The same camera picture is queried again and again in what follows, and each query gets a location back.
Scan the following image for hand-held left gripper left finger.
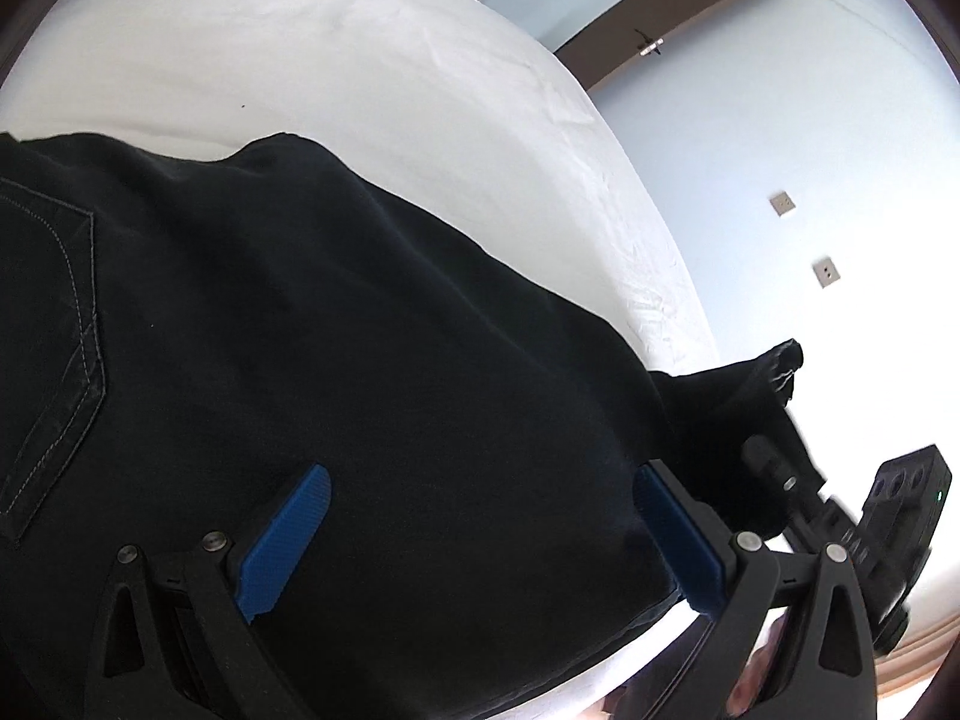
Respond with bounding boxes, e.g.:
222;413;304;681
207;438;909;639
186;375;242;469
84;463;333;720

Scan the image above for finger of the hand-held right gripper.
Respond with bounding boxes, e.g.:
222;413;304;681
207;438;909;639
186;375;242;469
741;435;830;517

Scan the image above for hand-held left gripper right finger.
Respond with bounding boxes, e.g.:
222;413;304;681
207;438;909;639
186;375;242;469
632;459;880;720

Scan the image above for black denim pants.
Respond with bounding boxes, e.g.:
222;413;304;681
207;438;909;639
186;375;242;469
0;131;833;720

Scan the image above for brown door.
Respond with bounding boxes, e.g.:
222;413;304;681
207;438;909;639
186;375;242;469
555;0;777;91

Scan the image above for bed with white sheet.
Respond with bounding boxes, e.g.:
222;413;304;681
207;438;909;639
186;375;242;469
0;0;717;717

